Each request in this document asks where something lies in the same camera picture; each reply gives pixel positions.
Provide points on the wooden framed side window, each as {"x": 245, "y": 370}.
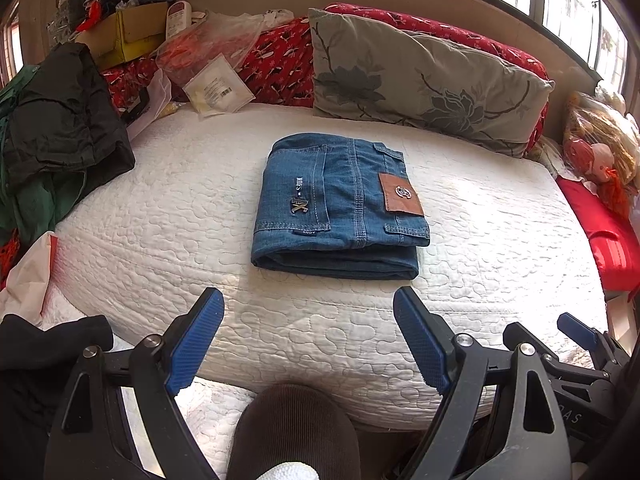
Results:
{"x": 10, "y": 50}

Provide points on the white bottle with red label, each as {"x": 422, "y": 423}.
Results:
{"x": 178, "y": 17}

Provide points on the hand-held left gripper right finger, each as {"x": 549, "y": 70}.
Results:
{"x": 422, "y": 347}

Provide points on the clear plastic bag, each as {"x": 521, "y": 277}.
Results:
{"x": 210, "y": 45}

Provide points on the white quilted mattress cover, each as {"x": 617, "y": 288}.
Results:
{"x": 175, "y": 220}

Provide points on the white knit cloth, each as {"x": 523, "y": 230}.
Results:
{"x": 292, "y": 472}

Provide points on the person's leg in brown trousers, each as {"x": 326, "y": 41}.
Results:
{"x": 295, "y": 425}

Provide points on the blue denim pants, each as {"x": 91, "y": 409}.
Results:
{"x": 345, "y": 200}

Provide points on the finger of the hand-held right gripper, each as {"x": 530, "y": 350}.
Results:
{"x": 580, "y": 331}
{"x": 514, "y": 332}

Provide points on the grey floral pillow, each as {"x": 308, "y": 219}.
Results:
{"x": 400, "y": 75}

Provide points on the white paper envelope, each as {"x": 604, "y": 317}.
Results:
{"x": 155, "y": 105}

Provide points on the yellow cardboard box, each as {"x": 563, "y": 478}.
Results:
{"x": 135, "y": 35}

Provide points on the stuffed doll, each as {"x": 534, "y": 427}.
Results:
{"x": 595, "y": 155}

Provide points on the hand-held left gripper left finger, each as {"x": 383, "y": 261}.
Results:
{"x": 195, "y": 345}

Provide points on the black jacket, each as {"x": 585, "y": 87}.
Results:
{"x": 60, "y": 115}

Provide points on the black garment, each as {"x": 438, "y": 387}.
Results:
{"x": 45, "y": 350}

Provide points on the white labelled packet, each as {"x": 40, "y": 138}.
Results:
{"x": 215, "y": 90}

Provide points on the green cloth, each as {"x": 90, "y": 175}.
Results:
{"x": 30, "y": 210}

